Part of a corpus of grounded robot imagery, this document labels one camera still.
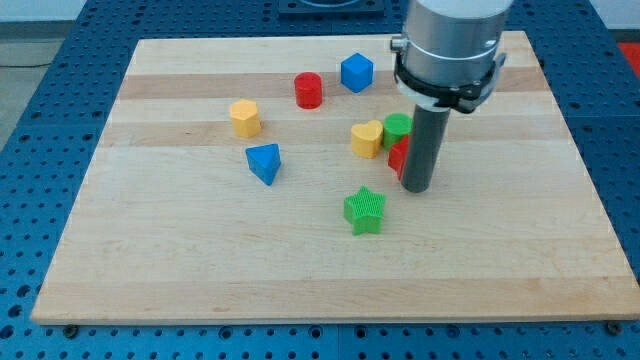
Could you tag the black bolt front left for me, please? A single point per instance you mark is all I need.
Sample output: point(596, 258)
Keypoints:
point(70, 331)

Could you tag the black bolt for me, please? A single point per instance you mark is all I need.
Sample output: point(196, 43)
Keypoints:
point(70, 331)
point(614, 328)

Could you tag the red star block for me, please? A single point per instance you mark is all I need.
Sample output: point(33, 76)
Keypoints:
point(397, 156)

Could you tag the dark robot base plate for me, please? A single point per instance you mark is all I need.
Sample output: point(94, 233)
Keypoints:
point(332, 9)

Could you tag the yellow hexagon block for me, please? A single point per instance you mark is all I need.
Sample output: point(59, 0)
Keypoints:
point(245, 118)

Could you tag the blue triangle block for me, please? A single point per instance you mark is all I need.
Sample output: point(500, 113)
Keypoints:
point(264, 161)

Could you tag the green star block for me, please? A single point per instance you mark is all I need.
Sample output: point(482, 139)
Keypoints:
point(364, 211)

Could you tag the red cylinder block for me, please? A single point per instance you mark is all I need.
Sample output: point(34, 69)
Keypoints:
point(308, 90)

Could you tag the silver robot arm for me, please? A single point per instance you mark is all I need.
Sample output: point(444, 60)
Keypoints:
point(446, 59)

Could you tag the yellow heart block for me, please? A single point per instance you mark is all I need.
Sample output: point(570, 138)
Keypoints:
point(366, 139)

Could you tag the black bolt front right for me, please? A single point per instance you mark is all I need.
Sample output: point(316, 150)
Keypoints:
point(614, 328)

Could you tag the wooden board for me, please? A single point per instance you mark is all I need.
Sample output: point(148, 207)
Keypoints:
point(170, 226)

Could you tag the green cylinder block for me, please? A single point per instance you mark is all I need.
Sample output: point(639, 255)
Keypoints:
point(395, 127)

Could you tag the blue cube block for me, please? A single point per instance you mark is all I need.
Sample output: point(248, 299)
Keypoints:
point(356, 72)

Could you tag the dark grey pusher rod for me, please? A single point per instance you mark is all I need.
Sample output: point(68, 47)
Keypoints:
point(424, 143)

